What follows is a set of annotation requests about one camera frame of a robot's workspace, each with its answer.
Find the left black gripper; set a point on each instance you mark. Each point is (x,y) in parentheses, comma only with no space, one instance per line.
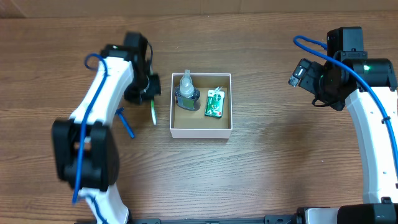
(133,95)

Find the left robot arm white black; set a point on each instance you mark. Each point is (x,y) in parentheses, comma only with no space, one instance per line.
(86,156)

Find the white cardboard box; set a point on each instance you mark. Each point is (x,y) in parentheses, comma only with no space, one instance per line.
(188,124)

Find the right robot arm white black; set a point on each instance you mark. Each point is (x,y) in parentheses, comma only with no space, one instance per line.
(367,88)

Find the blue toothbrush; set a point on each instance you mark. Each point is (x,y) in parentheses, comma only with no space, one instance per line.
(119,112)

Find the purple soap pump bottle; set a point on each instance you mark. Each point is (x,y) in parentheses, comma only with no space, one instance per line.
(187,96)

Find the green Dettol soap packet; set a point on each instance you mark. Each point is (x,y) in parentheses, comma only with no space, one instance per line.
(215,103)

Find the green white toothbrush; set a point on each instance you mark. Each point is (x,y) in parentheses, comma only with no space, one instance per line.
(153,113)

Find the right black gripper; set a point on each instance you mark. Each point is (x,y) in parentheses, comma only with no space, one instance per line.
(314,73)

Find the black base frame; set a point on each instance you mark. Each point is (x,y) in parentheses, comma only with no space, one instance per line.
(214,219)

